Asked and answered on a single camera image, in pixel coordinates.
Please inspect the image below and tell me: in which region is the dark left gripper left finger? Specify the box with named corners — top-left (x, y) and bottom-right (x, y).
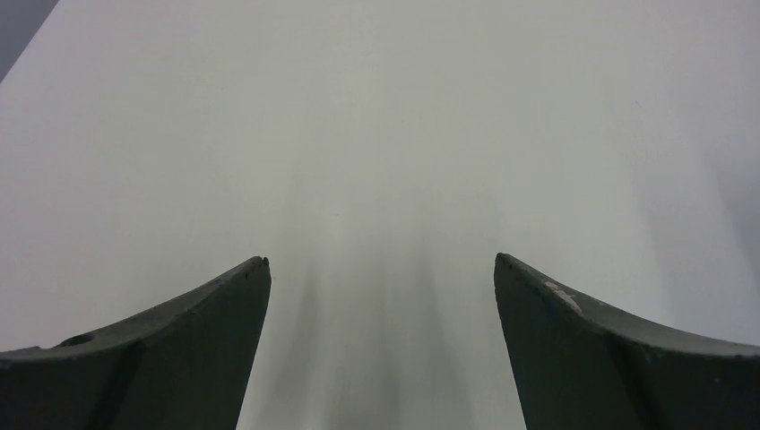
top-left (1, 256), bottom-right (272, 429)

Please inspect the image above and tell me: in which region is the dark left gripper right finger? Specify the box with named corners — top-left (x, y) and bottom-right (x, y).
top-left (494, 254), bottom-right (759, 429)

